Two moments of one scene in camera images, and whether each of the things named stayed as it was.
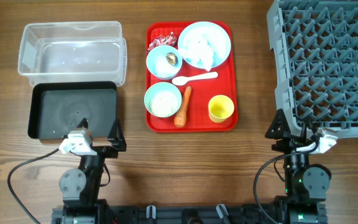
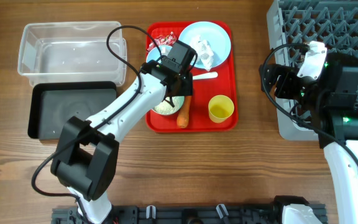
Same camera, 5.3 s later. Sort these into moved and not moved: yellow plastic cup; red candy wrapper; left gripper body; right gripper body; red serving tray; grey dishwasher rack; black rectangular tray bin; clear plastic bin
Moved: right gripper body; left gripper body
Not moved: grey dishwasher rack; black rectangular tray bin; red candy wrapper; clear plastic bin; red serving tray; yellow plastic cup
